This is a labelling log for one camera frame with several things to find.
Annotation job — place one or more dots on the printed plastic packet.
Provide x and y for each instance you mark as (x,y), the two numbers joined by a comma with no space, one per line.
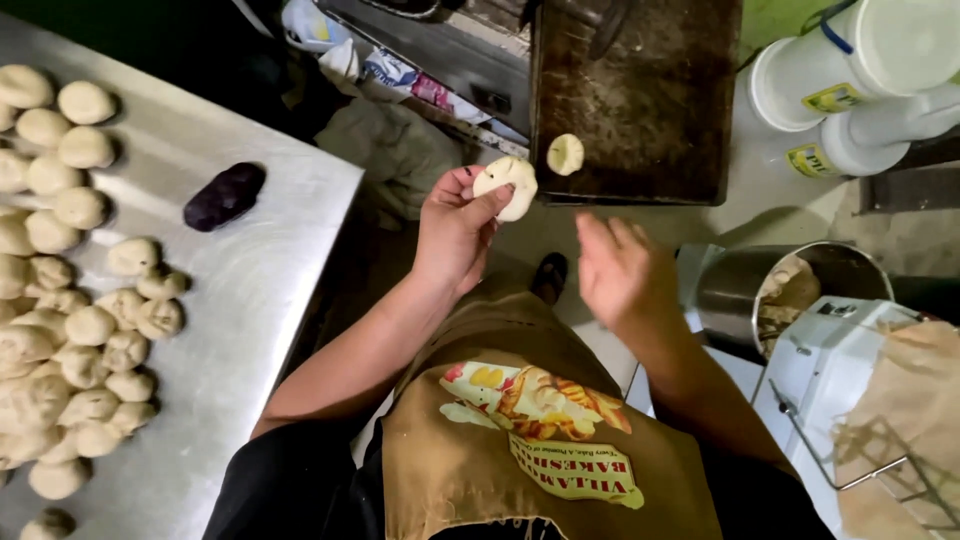
(420,82)

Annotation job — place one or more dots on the grey crumpled cloth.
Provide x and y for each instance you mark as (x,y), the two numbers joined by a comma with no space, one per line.
(394,154)

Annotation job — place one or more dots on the purple dough lump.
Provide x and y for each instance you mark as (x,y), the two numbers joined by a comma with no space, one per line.
(224,196)

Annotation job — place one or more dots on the white plastic bag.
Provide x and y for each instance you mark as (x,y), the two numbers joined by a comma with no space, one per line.
(315,26)

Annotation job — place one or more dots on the small dimpled dough piece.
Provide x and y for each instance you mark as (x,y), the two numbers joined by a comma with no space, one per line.
(565,154)

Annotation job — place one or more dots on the round dough piece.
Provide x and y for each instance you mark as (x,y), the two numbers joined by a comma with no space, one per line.
(510,186)

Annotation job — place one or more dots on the brown printed apron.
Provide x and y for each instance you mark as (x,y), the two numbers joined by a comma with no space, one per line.
(525,442)

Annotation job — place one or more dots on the heap of pale dough balls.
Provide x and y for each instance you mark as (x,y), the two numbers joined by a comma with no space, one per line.
(67,300)

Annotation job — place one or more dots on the dark worn baking tray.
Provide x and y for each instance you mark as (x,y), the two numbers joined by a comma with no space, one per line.
(637,97)

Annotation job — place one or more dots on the steel mixing bowl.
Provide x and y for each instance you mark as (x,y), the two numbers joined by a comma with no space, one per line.
(724,296)

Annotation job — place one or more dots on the person's left hand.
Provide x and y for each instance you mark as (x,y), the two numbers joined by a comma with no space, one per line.
(450,232)

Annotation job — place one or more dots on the white stand mixer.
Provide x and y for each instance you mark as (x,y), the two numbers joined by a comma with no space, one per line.
(814,367)

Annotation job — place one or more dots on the person's dark sandal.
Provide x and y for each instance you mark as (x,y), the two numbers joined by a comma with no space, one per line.
(550,277)

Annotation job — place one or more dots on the person's right fingers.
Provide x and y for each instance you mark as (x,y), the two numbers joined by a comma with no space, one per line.
(607,232)

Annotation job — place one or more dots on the white bucket with yellow label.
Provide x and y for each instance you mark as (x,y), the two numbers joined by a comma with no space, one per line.
(870,139)
(799,86)

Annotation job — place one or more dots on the dough scraps in bowl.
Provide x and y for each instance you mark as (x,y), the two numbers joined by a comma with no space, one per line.
(786,296)

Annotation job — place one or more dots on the person's right hand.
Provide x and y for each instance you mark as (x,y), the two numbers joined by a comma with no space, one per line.
(628,281)

